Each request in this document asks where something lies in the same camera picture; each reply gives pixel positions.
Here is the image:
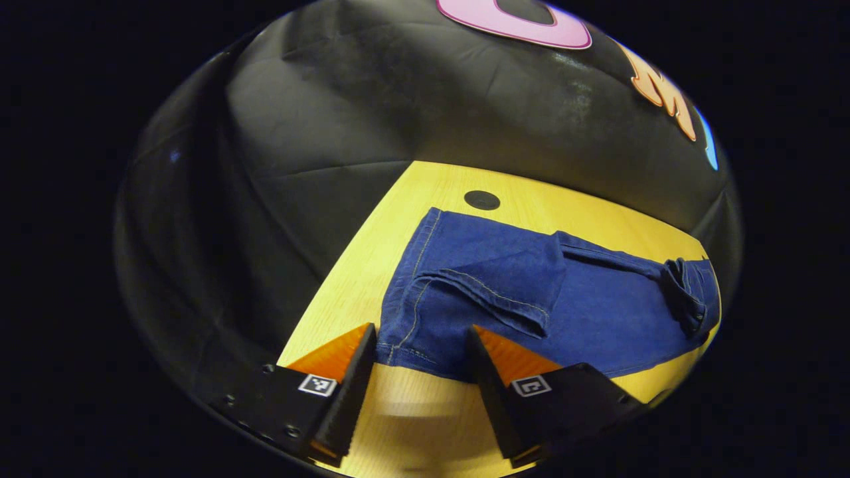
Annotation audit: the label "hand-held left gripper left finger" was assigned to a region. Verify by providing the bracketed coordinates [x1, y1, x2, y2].
[208, 323, 378, 468]

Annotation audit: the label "black backdrop cloth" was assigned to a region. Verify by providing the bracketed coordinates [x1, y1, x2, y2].
[113, 0, 744, 406]

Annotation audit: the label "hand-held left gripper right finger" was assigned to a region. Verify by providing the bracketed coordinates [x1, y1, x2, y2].
[464, 325, 646, 469]

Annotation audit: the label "blue denim jeans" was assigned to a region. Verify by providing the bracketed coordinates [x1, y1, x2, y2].
[375, 207, 723, 384]

